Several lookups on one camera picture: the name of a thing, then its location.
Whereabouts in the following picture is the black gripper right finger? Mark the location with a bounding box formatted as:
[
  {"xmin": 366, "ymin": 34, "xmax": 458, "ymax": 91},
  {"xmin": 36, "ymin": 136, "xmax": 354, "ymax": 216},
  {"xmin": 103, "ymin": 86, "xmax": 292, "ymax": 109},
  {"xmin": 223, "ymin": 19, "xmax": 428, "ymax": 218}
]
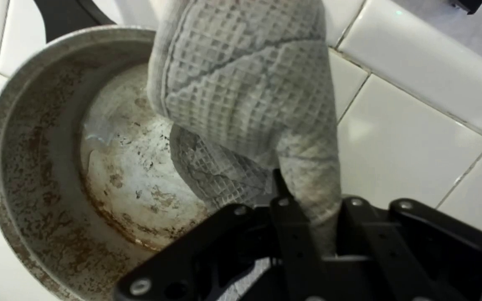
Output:
[{"xmin": 339, "ymin": 198, "xmax": 421, "ymax": 301}]

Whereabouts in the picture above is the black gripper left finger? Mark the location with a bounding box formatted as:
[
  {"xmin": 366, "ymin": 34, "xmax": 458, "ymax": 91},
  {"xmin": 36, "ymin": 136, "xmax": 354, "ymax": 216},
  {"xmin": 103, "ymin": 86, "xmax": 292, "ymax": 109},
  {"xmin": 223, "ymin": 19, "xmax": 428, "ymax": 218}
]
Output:
[{"xmin": 270, "ymin": 169, "xmax": 330, "ymax": 301}]

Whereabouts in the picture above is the grey quilted pot holder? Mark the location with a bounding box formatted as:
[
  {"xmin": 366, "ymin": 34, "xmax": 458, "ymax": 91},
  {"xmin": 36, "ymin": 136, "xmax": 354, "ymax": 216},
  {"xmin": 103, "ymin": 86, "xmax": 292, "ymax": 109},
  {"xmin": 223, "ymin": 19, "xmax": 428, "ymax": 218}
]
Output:
[{"xmin": 148, "ymin": 0, "xmax": 342, "ymax": 258}]

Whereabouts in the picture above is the worn metal pot black handle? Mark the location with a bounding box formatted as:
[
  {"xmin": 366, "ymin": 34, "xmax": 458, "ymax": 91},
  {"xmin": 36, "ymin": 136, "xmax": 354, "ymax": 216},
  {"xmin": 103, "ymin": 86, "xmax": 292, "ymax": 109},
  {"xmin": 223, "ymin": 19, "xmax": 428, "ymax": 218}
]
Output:
[{"xmin": 0, "ymin": 0, "xmax": 212, "ymax": 301}]

